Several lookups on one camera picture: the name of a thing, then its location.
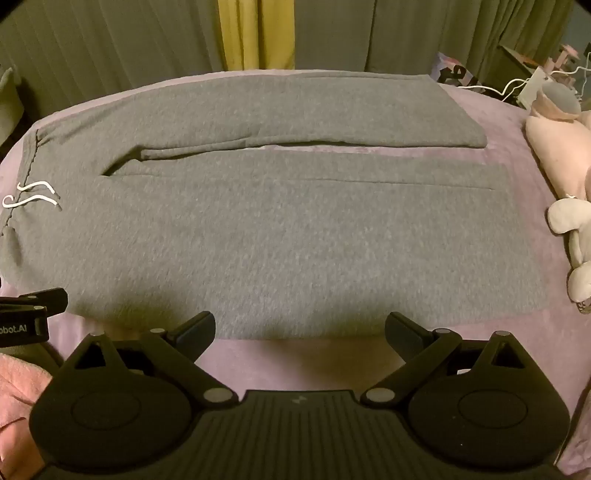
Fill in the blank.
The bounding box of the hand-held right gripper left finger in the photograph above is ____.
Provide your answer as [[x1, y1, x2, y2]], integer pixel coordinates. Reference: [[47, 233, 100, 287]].
[[68, 310, 238, 408]]

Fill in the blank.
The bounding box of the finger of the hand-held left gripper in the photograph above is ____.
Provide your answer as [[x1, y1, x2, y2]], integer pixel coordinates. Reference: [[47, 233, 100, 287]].
[[0, 288, 68, 317]]

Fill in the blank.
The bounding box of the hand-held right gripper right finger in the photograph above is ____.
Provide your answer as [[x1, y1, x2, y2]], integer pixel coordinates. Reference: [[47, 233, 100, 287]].
[[360, 311, 531, 407]]

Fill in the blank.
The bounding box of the pink cloth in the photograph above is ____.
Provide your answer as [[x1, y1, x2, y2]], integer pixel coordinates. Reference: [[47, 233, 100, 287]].
[[0, 353, 55, 464]]

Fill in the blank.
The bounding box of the white plush toy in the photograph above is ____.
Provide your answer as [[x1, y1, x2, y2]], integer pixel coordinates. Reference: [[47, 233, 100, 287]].
[[547, 195, 591, 315]]

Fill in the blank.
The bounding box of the lilac plush blanket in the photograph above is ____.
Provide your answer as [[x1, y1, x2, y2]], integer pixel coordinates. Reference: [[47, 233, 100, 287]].
[[0, 68, 591, 480]]

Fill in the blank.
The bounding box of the pink plush toy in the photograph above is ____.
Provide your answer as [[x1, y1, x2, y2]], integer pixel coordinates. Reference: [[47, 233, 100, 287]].
[[525, 79, 591, 200]]

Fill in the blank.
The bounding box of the printed purple box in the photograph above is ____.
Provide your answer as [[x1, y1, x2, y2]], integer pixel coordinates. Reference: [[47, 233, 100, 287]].
[[431, 52, 482, 88]]

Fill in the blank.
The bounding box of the green curtain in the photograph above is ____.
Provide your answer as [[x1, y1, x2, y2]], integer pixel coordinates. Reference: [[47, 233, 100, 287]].
[[0, 0, 225, 109], [294, 0, 591, 84]]

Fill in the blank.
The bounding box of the white box device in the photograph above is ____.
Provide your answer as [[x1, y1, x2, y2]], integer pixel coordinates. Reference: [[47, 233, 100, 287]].
[[516, 67, 552, 110]]

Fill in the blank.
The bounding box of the dark box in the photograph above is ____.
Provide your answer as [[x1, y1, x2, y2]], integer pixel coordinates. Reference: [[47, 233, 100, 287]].
[[486, 44, 557, 90]]

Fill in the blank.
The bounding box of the yellow curtain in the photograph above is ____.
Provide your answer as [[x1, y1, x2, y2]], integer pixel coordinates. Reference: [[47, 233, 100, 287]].
[[217, 0, 296, 73]]

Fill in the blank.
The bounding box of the pink figurine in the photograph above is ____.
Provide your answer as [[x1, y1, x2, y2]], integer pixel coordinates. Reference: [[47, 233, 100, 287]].
[[547, 43, 580, 71]]

